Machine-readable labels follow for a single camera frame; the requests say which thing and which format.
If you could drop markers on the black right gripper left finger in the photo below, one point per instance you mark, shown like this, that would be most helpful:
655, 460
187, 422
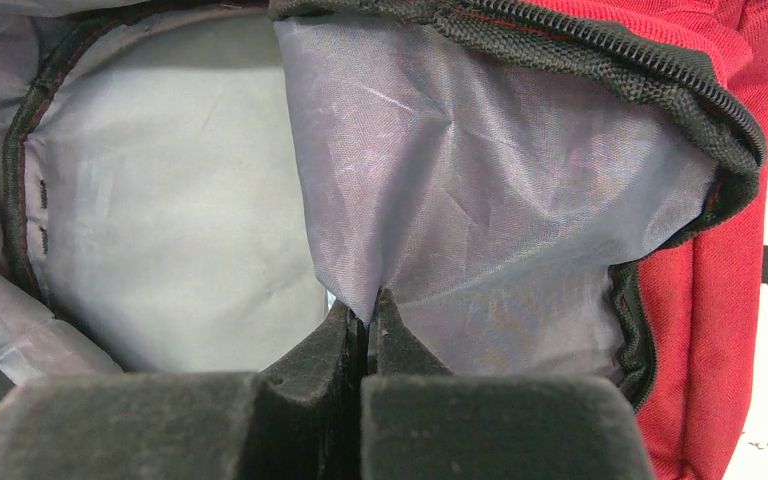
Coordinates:
311, 409

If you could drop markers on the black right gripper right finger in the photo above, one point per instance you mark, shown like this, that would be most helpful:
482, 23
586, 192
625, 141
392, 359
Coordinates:
392, 348

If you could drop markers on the red student backpack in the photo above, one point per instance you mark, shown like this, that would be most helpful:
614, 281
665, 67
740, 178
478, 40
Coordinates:
564, 198

